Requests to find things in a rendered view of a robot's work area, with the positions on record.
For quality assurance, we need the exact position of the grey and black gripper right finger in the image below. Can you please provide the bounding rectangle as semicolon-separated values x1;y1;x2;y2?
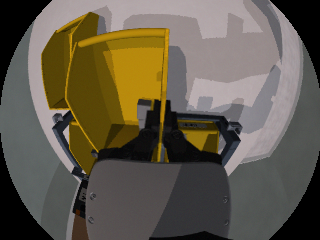
162;100;222;165

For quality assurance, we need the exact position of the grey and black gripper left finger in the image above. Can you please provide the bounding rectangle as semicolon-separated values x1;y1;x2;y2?
97;99;161;162

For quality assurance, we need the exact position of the dark grey metal shelf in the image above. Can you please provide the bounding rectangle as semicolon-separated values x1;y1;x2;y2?
52;110;243;181

